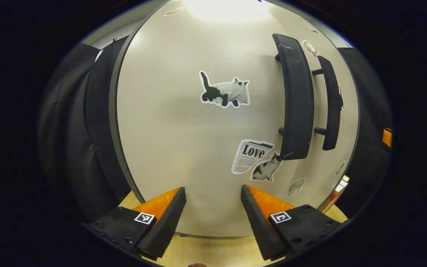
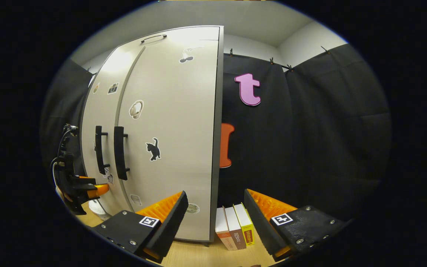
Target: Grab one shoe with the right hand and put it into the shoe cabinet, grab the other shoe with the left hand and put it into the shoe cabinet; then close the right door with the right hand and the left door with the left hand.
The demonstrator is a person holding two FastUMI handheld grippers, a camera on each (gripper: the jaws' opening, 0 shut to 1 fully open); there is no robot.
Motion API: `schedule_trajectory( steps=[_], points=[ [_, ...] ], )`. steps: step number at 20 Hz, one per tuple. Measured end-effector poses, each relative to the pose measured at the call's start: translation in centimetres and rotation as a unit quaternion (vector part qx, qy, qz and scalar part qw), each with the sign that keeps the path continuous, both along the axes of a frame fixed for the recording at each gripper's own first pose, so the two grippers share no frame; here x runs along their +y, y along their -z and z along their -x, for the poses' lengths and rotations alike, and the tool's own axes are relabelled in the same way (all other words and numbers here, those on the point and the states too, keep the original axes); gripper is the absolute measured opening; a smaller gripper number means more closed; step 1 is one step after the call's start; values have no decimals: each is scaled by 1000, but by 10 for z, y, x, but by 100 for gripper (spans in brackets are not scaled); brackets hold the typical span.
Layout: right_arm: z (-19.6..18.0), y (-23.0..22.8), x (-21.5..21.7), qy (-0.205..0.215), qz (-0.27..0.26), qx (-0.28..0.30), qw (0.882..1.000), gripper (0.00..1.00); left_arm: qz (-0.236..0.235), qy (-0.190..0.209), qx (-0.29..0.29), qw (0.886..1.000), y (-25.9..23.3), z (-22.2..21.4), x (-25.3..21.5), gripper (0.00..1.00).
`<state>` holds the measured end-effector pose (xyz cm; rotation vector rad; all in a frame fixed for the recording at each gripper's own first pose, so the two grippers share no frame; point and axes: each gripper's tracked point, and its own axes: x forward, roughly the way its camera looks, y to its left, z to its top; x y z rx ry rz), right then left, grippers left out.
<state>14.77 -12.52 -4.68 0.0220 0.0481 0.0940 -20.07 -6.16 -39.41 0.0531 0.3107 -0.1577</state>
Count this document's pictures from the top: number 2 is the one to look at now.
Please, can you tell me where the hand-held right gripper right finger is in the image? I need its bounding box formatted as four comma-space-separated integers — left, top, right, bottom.
244, 188, 347, 262

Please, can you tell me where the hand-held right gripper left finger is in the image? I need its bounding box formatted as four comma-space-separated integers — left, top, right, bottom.
91, 191, 189, 260

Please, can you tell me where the white cabinet door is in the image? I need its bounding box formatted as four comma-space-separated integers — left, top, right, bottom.
115, 39, 219, 241
81, 47, 145, 216

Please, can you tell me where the white and grey shoe cabinet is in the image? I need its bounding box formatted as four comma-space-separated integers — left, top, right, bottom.
80, 25, 224, 243

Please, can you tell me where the white cabinet drawer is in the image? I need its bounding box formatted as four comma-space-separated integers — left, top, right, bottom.
119, 26, 221, 48

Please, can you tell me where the yellow book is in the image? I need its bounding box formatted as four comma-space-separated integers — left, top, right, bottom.
233, 203, 255, 246

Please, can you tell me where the white plush toy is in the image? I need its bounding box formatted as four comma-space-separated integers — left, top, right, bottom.
88, 200, 112, 221

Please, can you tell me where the black backdrop cloth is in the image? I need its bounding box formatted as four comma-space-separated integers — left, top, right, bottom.
39, 44, 392, 223

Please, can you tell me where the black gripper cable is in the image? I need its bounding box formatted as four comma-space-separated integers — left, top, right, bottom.
52, 124, 79, 186

